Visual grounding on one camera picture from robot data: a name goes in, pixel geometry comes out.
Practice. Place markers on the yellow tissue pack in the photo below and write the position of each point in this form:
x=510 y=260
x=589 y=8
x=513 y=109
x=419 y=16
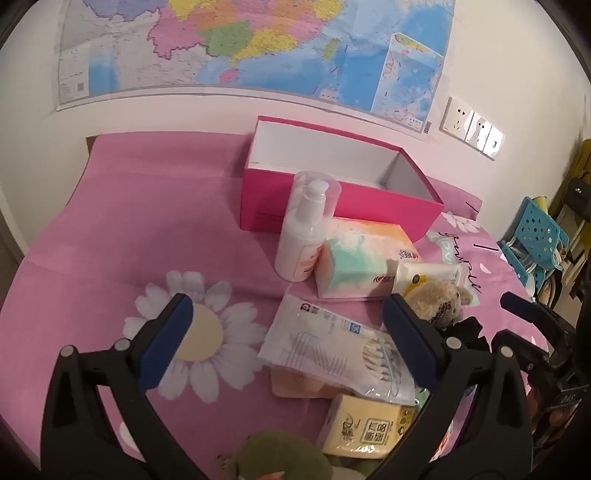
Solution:
x=364 y=429

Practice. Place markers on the yellow cup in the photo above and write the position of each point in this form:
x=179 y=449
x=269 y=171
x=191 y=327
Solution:
x=540 y=204

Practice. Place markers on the green dinosaur plush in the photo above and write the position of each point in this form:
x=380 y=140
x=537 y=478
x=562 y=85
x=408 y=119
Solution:
x=272 y=457

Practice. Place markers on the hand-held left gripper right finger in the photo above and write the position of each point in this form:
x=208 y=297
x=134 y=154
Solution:
x=411 y=341

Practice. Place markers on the colourful wall map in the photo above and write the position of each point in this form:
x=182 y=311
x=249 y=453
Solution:
x=231 y=46

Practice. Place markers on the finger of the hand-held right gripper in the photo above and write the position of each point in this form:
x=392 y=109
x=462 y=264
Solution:
x=512 y=350
x=521 y=307

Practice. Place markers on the blue perforated plastic basket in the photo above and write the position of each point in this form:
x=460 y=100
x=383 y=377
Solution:
x=535 y=235

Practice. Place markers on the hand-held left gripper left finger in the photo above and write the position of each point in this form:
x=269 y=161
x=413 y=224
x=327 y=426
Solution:
x=166 y=337

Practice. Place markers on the black bag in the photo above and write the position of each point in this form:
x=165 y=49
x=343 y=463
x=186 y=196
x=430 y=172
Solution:
x=578 y=194

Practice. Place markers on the pink cardboard box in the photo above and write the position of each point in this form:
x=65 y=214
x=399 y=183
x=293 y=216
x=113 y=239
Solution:
x=268 y=203

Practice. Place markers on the white lotion pump bottle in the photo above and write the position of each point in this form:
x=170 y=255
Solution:
x=300 y=244

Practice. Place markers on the yellow garment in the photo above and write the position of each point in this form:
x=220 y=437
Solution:
x=582 y=159

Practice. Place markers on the beige teddy bear plush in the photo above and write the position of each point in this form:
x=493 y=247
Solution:
x=434 y=300

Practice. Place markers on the pink daisy printed blanket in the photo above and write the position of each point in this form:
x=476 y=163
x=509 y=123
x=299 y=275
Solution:
x=115 y=230

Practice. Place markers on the cotton swab bag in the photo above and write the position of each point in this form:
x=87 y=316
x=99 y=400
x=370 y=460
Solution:
x=314 y=341

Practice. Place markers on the pastel tissue pack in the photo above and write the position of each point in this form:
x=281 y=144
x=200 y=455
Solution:
x=355 y=267

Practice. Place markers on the pink pouch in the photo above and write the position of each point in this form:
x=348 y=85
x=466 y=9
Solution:
x=295 y=385

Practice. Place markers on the white wall socket panel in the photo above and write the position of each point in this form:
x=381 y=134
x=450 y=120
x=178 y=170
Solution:
x=493 y=142
x=478 y=129
x=455 y=117

